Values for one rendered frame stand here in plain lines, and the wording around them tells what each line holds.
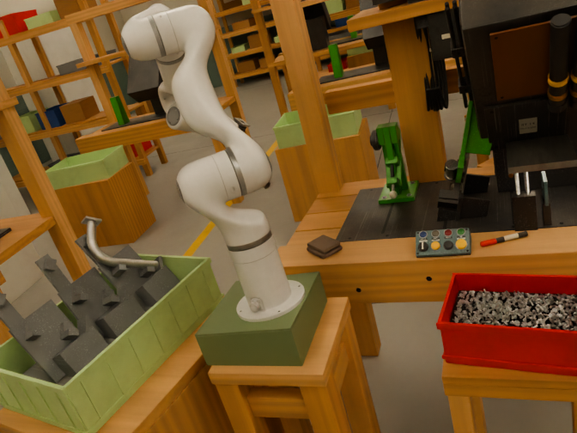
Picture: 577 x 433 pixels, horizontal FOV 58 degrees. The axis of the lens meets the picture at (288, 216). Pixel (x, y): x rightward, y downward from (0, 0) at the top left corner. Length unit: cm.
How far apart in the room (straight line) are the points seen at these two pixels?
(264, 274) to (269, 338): 16
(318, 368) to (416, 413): 108
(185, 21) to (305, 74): 78
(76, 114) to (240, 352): 605
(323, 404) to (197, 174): 64
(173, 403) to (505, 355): 87
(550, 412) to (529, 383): 104
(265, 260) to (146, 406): 52
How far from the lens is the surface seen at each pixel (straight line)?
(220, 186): 123
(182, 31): 136
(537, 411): 234
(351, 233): 176
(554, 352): 127
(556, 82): 138
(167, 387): 155
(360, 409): 172
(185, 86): 130
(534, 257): 152
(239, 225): 126
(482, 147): 164
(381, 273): 159
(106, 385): 153
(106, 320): 174
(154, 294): 182
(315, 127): 209
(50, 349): 171
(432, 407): 236
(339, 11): 869
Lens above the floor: 169
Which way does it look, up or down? 23 degrees down
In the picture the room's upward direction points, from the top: 16 degrees counter-clockwise
